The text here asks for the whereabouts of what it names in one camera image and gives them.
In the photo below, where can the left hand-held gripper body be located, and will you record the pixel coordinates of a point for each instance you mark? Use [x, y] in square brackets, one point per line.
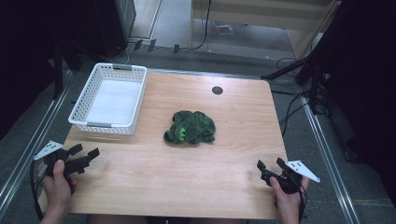
[51, 154]

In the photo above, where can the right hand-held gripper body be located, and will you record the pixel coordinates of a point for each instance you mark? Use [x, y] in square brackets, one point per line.
[292, 179]

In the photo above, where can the white plastic basket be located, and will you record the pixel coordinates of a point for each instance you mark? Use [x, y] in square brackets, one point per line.
[113, 101]

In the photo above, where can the dark green plush toy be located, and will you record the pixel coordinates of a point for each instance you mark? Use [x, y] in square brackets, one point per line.
[193, 126]

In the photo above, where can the person's right hand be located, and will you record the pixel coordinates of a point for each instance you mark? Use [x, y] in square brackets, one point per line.
[288, 205]

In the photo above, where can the person's left hand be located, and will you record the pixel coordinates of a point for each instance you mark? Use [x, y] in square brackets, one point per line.
[57, 189]

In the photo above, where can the black metal stand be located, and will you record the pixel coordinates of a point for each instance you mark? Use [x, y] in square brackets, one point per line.
[58, 71]

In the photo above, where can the black round table grommet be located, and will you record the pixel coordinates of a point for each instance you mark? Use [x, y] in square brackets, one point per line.
[217, 90]

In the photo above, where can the black tripod stand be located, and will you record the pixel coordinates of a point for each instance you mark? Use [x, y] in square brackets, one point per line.
[311, 67]

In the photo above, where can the black tape strip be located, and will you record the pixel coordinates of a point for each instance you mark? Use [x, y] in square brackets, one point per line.
[138, 44]
[152, 45]

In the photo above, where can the dark grey cabinet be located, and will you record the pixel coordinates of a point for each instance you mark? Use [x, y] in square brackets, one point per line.
[115, 25]

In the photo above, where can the red and green packet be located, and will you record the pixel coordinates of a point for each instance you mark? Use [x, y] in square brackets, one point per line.
[224, 29]

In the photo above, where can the light wooden cabinet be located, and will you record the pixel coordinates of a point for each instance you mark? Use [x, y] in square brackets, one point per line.
[264, 15]

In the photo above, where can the metal floor rail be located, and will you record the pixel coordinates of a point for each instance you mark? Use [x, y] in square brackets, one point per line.
[31, 149]
[330, 161]

